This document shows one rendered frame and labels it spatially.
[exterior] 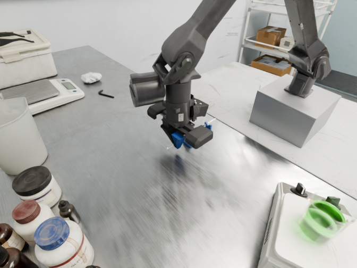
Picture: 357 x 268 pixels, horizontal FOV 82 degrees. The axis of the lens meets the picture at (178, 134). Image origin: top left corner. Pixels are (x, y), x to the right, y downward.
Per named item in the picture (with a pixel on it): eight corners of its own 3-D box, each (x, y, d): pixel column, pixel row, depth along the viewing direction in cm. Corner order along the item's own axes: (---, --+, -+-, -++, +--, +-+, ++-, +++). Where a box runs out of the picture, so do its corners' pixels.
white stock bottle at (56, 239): (47, 272, 35) (13, 243, 28) (74, 237, 40) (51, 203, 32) (76, 289, 33) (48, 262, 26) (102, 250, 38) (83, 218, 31)
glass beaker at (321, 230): (324, 216, 34) (350, 186, 29) (338, 251, 30) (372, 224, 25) (286, 211, 35) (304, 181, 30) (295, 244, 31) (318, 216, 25)
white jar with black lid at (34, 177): (32, 190, 48) (16, 169, 43) (63, 182, 49) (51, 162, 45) (24, 216, 43) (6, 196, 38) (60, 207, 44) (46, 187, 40)
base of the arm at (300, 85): (292, 82, 65) (300, 64, 61) (313, 91, 62) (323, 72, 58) (282, 90, 62) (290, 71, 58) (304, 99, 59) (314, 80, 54)
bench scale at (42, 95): (87, 98, 81) (83, 86, 78) (10, 124, 68) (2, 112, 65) (69, 82, 92) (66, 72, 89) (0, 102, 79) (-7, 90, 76)
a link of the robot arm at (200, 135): (198, 120, 40) (218, 109, 43) (143, 87, 51) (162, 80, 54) (195, 151, 45) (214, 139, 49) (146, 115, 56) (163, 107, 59)
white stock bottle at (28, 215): (46, 220, 42) (23, 191, 36) (70, 226, 41) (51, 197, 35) (25, 249, 38) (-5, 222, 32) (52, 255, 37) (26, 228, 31)
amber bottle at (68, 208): (76, 211, 44) (65, 192, 39) (83, 220, 42) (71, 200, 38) (64, 220, 42) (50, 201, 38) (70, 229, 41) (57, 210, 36)
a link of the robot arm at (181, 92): (193, 60, 46) (153, 65, 43) (204, 69, 42) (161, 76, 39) (191, 88, 50) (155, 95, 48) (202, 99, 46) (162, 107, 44)
